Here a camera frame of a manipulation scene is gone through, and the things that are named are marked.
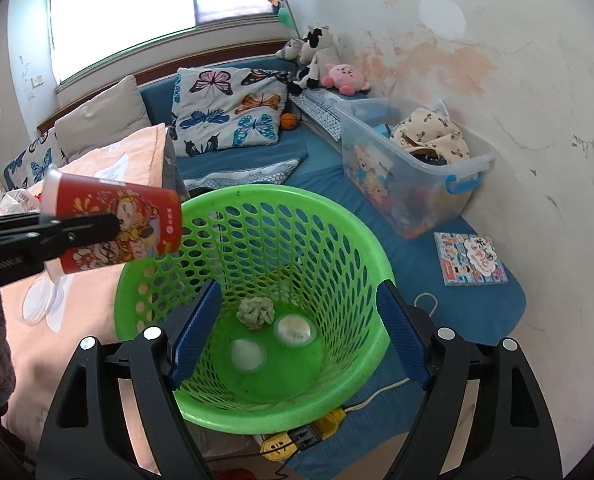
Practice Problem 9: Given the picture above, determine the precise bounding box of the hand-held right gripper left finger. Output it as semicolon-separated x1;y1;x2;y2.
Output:
36;280;222;480

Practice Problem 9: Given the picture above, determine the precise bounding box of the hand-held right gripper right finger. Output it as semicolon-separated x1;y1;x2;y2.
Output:
376;280;562;480

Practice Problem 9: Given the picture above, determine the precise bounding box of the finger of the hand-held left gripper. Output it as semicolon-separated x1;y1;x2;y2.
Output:
39;212;122;262

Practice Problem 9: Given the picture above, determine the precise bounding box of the red printed paper cup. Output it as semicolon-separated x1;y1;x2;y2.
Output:
41;167;184;281

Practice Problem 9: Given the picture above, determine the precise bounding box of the green plastic basket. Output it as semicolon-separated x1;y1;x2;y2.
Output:
114;183;396;436

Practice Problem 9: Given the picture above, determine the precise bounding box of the white plastic bag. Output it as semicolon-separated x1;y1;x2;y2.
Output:
0;187;45;217

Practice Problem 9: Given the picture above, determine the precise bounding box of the white round plastic lid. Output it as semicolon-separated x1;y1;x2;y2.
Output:
230;338;268;373
274;314;312;347

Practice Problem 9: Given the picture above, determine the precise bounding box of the crumpled grey tissue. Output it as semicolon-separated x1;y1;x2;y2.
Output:
237;296;276;331

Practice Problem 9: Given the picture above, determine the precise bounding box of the clear round plastic lid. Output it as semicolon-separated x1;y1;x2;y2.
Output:
21;272;72;328

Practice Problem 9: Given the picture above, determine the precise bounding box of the small butterfly print pillow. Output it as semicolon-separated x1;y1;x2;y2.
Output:
2;127;68;193

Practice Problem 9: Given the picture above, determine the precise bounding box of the colourful picture book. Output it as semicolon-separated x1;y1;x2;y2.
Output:
433;231;508;287

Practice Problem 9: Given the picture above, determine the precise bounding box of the peach printed blanket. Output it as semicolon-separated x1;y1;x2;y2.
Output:
0;122;212;476

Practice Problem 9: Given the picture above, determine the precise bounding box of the beige pillow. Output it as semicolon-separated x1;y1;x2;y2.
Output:
53;75;152;163

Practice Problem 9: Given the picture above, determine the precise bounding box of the yellow power strip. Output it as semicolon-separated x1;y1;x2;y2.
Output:
261;407;348;461

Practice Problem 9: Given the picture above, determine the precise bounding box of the clear plastic storage box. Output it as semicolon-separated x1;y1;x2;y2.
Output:
333;97;496;240

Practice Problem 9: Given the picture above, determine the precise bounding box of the grey striped cloth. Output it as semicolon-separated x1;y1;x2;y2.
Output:
182;158;308;193

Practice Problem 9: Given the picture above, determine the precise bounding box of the blue sofa bed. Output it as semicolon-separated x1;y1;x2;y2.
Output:
139;55;528;480

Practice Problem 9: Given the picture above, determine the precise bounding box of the large butterfly print pillow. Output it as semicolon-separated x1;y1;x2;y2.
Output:
169;66;290;157

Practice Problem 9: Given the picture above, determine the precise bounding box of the beige patterned cloth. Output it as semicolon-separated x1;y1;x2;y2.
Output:
389;106;472;163

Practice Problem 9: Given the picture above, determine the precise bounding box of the window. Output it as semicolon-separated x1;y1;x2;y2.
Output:
47;0;278;86

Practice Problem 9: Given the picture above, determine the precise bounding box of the grey patterned mat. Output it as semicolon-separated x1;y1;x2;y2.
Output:
289;87;358;142

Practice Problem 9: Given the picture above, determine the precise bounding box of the pink round plush toy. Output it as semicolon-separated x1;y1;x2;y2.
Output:
320;62;370;96

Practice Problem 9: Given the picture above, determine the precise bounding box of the grey plush toy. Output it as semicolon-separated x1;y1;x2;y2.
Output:
276;37;305;61

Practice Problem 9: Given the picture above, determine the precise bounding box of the black and white cow plush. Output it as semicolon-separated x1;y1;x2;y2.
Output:
288;26;340;95

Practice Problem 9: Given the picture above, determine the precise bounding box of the white cord loop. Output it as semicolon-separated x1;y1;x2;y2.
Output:
414;292;440;317

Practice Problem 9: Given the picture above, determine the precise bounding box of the white cable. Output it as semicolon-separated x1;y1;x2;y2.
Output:
347;377;410;411

